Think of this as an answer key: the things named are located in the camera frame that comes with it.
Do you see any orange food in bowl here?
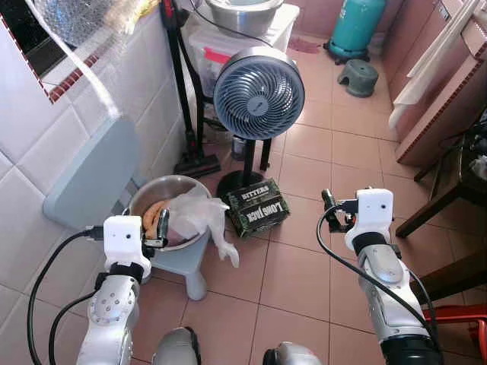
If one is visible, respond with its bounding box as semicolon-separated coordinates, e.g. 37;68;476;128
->
142;201;173;238

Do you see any steel bowl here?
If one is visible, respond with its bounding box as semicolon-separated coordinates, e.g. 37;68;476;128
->
127;175;215;252

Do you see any clear plastic bag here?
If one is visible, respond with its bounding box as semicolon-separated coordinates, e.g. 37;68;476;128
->
167;186;241;269

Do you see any green Long Jack carton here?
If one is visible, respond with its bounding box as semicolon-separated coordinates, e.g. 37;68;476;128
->
226;179;292;239

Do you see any pale blue child chair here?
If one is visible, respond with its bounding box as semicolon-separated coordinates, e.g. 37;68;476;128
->
43;114;211;302

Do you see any dark wooden table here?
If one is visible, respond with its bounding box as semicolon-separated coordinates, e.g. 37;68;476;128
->
394;129;487;305

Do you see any grey left robot leg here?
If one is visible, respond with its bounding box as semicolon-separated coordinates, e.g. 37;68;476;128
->
151;326;203;365

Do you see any grey robot leg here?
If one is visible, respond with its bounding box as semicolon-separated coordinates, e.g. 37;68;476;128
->
151;326;203;365
262;341;325;365

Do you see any small green plastic stool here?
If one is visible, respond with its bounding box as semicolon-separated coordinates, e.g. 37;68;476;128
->
338;59;380;99

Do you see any grey standing fan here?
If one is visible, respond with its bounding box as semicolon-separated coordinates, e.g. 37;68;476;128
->
212;46;307;200

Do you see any black red stick vacuum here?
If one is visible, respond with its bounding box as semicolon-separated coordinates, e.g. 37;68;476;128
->
159;0;222;179

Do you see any black bag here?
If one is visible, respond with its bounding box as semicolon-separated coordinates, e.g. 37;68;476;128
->
461;114;487;182

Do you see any grey right robot leg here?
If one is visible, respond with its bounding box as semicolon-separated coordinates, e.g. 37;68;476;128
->
262;341;325;365

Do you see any brown cabinet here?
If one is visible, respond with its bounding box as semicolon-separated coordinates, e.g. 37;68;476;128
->
380;0;487;169

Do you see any white plastic storage box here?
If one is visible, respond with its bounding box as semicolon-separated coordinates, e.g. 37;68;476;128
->
185;3;302;101

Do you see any green gas cylinder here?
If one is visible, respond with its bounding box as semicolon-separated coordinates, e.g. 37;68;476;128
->
327;0;388;63

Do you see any large steel basin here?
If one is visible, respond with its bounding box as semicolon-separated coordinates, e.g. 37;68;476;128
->
203;0;287;38

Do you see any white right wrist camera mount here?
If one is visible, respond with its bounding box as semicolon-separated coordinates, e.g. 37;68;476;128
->
345;189;396;252

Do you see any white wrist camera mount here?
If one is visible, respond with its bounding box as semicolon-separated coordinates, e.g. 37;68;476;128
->
345;189;396;252
102;216;152;268

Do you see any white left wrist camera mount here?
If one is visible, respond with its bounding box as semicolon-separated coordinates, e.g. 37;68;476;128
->
102;216;152;268

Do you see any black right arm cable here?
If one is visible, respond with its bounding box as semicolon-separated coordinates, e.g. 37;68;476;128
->
316;204;440;343

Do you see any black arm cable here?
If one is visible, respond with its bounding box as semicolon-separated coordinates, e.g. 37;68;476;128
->
316;204;440;343
27;226;105;365

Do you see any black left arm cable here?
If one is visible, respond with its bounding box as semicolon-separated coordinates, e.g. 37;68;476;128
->
27;226;105;365

